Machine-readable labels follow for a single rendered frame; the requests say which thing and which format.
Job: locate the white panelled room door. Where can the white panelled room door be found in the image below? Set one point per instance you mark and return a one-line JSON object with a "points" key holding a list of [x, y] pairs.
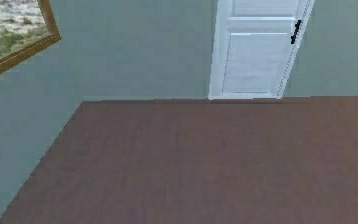
{"points": [[253, 56]]}

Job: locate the gold framed landscape picture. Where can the gold framed landscape picture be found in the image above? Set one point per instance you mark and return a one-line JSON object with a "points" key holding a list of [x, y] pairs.
{"points": [[10, 30]]}

